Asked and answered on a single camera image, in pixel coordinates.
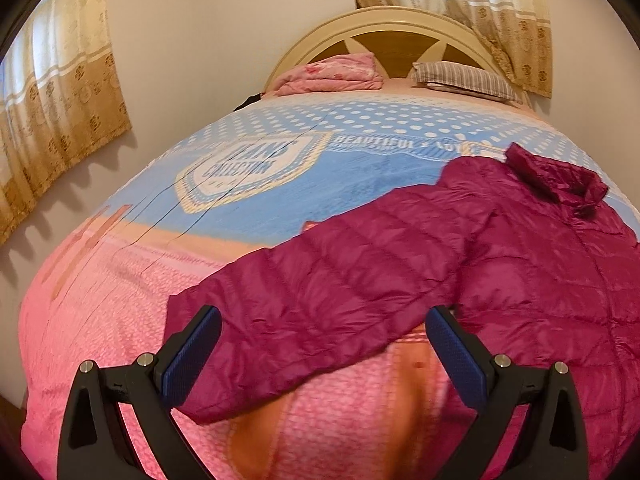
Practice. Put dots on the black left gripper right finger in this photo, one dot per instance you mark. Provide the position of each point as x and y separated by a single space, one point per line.
552 441

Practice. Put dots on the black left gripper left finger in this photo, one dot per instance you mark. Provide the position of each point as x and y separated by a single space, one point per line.
95 443

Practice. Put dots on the magenta quilted down jacket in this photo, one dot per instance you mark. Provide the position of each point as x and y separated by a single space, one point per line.
525 249

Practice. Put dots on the blue pink printed bedspread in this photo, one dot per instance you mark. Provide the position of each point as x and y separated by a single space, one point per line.
253 180

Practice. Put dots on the beige patterned left curtain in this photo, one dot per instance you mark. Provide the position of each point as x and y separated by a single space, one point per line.
60 101

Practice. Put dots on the striped grey pillow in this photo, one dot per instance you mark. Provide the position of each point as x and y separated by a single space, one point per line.
463 79

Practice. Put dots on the folded pink blanket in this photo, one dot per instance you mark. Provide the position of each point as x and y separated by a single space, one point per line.
342 72

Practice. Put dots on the cream wooden headboard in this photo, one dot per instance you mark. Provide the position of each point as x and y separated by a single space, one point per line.
397 36

